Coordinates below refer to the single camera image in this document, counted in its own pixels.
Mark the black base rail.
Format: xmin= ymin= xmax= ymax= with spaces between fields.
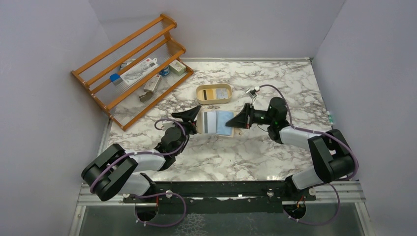
xmin=88 ymin=174 xmax=317 ymax=216

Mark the grey white stapler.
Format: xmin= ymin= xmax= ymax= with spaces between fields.
xmin=139 ymin=74 xmax=162 ymax=103

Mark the beige oval tray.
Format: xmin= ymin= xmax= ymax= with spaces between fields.
xmin=196 ymin=83 xmax=233 ymax=105

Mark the grey blue credit card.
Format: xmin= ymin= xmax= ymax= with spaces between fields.
xmin=215 ymin=88 xmax=230 ymax=100

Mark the blue white tape roll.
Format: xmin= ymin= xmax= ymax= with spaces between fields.
xmin=159 ymin=66 xmax=170 ymax=76

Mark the beige leather card holder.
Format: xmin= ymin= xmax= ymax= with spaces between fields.
xmin=196 ymin=110 xmax=242 ymax=138

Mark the green white wall item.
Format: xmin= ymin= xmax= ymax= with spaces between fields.
xmin=327 ymin=111 xmax=334 ymax=126

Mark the white flat package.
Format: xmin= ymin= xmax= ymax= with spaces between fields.
xmin=121 ymin=58 xmax=159 ymax=86

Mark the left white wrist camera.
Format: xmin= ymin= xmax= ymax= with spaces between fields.
xmin=161 ymin=118 xmax=175 ymax=131

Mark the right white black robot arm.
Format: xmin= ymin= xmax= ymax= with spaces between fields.
xmin=225 ymin=97 xmax=356 ymax=191

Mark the grey card with black stripe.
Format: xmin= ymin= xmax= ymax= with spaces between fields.
xmin=202 ymin=111 xmax=217 ymax=134

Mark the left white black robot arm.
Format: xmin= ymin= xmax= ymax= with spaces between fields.
xmin=81 ymin=106 xmax=201 ymax=201

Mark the blue capped item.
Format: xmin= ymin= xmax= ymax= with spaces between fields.
xmin=110 ymin=73 xmax=123 ymax=86

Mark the orange wooden shelf rack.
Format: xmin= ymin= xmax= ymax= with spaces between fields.
xmin=71 ymin=13 xmax=194 ymax=131

